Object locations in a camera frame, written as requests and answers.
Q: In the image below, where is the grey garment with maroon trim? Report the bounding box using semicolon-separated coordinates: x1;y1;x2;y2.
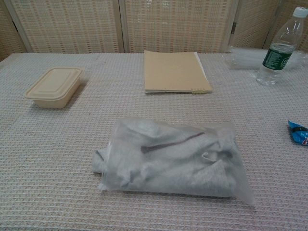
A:
92;120;238;199

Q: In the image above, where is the transparent plastic zip bag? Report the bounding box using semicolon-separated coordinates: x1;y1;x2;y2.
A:
92;117;256;206

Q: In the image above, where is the tan paper folder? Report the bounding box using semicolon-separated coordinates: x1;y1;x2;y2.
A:
143;50;213;95

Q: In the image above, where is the beige lidded food container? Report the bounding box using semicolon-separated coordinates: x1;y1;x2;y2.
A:
24;67;85;109

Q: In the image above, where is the clear plastic sheet stack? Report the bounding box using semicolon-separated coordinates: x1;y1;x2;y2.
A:
222;46;308;71

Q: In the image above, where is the white woven tablecloth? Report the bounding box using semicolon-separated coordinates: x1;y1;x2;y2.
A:
0;51;308;231

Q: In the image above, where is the woven folding screen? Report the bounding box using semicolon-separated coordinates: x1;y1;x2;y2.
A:
0;0;308;55

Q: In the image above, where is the clear water bottle green label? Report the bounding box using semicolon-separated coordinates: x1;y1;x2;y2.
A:
256;6;305;87

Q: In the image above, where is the blue snack wrapper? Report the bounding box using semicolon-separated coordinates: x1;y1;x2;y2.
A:
288;119;308;147

